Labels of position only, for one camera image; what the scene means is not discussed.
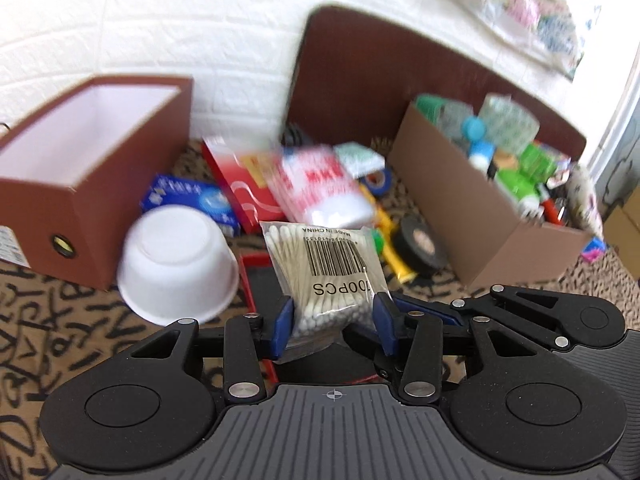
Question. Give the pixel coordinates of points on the blue capped white bottle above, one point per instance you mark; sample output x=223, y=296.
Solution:
x=481, y=152

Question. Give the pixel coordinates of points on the black tape roll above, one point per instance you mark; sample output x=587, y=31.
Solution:
x=435, y=260

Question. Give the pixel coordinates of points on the blue tape roll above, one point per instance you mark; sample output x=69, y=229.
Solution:
x=382, y=182

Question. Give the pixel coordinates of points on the green white packet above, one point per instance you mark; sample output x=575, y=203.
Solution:
x=357, y=157

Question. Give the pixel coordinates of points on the red printed cotton swab pack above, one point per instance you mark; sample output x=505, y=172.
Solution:
x=320, y=185

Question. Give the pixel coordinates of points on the clear cotton swab bag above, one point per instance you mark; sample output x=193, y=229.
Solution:
x=325, y=260

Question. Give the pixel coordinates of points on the brown storage box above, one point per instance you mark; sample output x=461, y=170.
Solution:
x=125, y=210

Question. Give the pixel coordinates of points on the dark brown board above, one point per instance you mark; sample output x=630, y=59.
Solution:
x=360, y=85

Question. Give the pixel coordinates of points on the printed white pouch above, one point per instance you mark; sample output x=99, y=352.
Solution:
x=582, y=195

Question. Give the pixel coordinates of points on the red box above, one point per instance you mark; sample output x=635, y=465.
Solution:
x=235, y=180

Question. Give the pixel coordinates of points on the pink blue small item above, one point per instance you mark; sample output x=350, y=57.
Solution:
x=594, y=250

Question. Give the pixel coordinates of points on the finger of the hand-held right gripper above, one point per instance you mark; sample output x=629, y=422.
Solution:
x=425, y=307

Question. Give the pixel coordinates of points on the white plastic bowl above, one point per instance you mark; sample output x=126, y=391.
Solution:
x=175, y=260

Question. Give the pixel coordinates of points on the brown cardboard box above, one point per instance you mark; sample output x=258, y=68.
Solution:
x=475, y=220

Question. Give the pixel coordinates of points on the yellow plastic tool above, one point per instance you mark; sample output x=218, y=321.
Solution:
x=400, y=262

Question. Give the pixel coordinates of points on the green packets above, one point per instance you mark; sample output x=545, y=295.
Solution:
x=527, y=170

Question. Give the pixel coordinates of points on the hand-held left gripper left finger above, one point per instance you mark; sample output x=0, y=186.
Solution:
x=284, y=325

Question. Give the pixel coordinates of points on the plain cardboard carton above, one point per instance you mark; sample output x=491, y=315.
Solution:
x=625, y=230

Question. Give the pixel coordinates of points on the floral plastic bag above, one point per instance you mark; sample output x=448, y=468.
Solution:
x=525, y=5

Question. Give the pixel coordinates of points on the blue packet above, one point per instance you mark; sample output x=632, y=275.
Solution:
x=185, y=192

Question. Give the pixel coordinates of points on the letter printed mat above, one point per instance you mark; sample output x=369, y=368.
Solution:
x=50, y=320

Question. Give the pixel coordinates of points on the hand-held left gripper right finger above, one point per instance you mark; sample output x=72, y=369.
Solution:
x=385, y=320

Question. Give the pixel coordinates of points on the small green cap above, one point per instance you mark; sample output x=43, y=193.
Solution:
x=380, y=242

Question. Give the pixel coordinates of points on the green roll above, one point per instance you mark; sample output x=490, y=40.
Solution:
x=430, y=106

